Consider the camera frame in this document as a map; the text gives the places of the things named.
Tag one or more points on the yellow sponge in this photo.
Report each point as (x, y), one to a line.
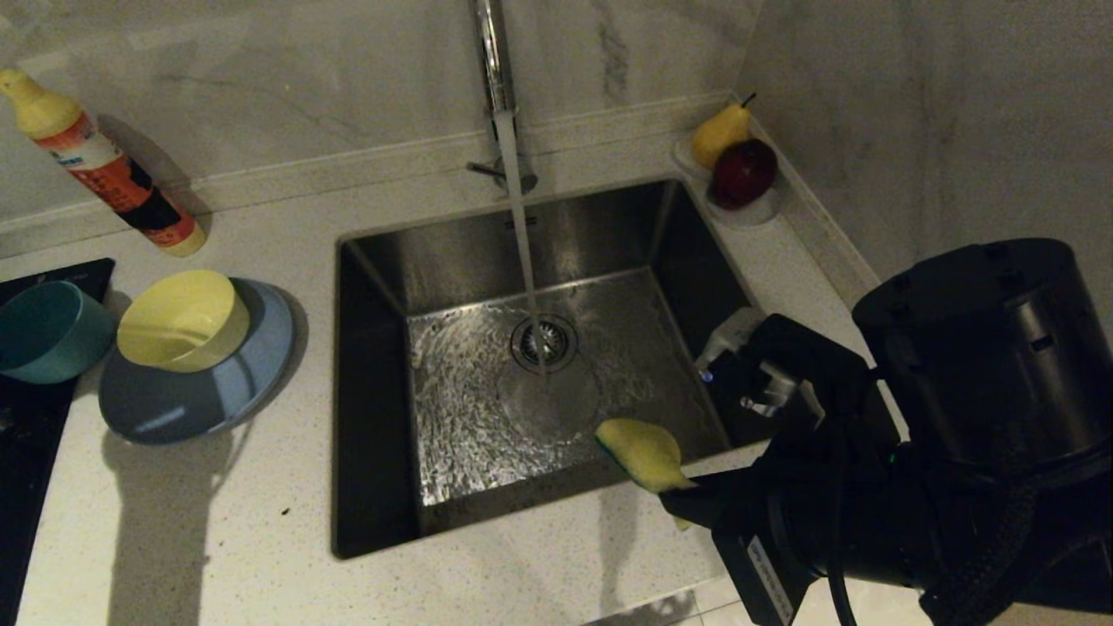
(648, 452)

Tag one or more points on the stainless steel sink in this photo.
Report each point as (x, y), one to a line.
(469, 391)

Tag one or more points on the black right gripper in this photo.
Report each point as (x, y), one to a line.
(826, 522)

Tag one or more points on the white fruit dish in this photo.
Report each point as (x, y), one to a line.
(749, 218)

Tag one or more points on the light blue plate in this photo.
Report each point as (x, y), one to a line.
(191, 407)

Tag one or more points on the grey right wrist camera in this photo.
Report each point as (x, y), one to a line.
(730, 335)

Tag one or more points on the metal sink drain strainer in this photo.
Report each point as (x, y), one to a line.
(556, 343)

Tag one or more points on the black induction cooktop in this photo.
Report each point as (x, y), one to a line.
(26, 452)

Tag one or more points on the yellow pear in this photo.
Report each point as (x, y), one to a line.
(719, 137)

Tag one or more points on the dark red apple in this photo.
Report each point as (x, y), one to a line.
(744, 174)

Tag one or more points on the chrome faucet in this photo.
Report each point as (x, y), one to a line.
(494, 61)

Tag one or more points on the teal plastic bowl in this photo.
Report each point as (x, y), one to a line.
(48, 335)

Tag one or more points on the orange-label dish soap bottle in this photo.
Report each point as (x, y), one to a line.
(122, 187)

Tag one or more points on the yellow plastic bowl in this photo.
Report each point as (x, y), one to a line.
(178, 323)

